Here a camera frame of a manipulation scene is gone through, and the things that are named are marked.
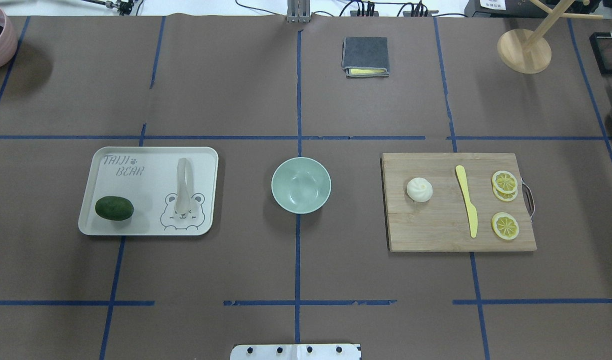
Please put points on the wooden mug tree stand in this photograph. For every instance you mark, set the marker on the wooden mug tree stand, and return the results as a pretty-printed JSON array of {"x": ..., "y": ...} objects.
[{"x": 527, "y": 51}]

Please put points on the lone lemon slice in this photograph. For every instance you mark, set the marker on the lone lemon slice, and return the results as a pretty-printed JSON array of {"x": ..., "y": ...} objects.
[{"x": 505, "y": 226}]

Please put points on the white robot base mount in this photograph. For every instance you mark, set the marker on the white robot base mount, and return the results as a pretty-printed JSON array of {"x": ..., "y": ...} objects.
[{"x": 317, "y": 351}]

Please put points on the green avocado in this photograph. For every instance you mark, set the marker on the green avocado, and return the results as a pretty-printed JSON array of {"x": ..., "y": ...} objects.
[{"x": 114, "y": 208}]

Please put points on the cream bear serving tray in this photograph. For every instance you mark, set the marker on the cream bear serving tray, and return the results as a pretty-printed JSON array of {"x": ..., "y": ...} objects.
[{"x": 147, "y": 177}]

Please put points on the hidden lemon slice underneath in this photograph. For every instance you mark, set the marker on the hidden lemon slice underneath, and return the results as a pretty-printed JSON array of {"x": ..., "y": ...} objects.
[{"x": 505, "y": 197}]

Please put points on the bamboo cutting board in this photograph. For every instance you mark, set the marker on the bamboo cutting board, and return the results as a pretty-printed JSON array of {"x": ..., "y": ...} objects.
[{"x": 441, "y": 223}]

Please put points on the yellow plastic knife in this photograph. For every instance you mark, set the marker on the yellow plastic knife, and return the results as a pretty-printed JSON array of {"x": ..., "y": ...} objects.
[{"x": 472, "y": 213}]

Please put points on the grey folded cloth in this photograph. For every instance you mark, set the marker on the grey folded cloth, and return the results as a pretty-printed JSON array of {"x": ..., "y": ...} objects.
[{"x": 365, "y": 57}]

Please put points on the translucent white spoon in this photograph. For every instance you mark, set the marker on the translucent white spoon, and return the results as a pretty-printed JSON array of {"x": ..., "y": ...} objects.
[{"x": 183, "y": 205}]

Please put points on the aluminium frame post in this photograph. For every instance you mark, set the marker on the aluminium frame post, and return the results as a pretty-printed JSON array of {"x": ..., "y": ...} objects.
[{"x": 298, "y": 11}]

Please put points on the mint green bowl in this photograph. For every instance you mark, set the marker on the mint green bowl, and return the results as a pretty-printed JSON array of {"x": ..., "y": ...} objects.
[{"x": 301, "y": 185}]

